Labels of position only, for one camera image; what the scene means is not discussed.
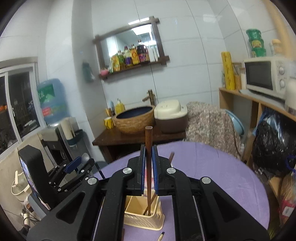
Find dark chopstick gold band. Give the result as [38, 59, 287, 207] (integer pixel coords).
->
[158, 232, 165, 241]

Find brown wooden chopstick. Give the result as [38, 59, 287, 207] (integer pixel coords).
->
[145, 126, 153, 215]
[142, 151, 175, 216]

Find water dispenser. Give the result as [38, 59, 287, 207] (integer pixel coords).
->
[38, 117, 91, 169]

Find glass pot lid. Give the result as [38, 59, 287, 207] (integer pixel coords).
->
[11, 171, 31, 196]

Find paper cup stack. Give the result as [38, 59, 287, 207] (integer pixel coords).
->
[60, 118, 74, 140]

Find beige perforated utensil holder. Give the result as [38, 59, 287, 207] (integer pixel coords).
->
[124, 189, 165, 231]

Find dark wooden counter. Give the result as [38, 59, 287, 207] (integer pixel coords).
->
[92, 126, 186, 164]

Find purple floral tablecloth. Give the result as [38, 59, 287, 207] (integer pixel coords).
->
[102, 141, 270, 240]

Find yellow mug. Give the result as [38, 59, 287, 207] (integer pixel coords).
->
[104, 116, 114, 130]

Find blue water jug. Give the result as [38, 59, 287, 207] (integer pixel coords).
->
[37, 78, 70, 125]

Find yellow soap bottle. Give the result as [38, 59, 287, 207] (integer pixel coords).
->
[115, 98, 125, 114]

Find woven basket sink bowl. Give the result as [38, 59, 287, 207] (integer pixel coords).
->
[113, 106, 155, 134]

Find colourful filled plastic bag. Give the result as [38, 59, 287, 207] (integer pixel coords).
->
[280, 173, 295, 227]

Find floral cloth cover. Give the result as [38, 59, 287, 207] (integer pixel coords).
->
[185, 101, 242, 159]

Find white rice cooker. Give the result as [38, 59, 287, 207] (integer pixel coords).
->
[154, 99, 188, 133]

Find black garbage bag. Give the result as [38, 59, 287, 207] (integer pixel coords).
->
[252, 108, 295, 176]

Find bronze faucet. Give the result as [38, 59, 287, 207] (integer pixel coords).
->
[142, 89, 155, 106]

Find wooden shelf unit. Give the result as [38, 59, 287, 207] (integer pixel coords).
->
[218, 87, 296, 200]

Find wooden framed mirror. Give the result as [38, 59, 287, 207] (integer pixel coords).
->
[93, 16, 170, 80]

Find white kettle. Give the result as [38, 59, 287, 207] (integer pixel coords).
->
[285, 79, 296, 116]

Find yellow chopstick package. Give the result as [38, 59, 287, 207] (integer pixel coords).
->
[221, 52, 235, 90]

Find white microwave oven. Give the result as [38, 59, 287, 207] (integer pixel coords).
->
[243, 56, 295, 100]

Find green instant noodle cups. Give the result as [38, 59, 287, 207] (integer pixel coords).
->
[246, 29, 266, 58]

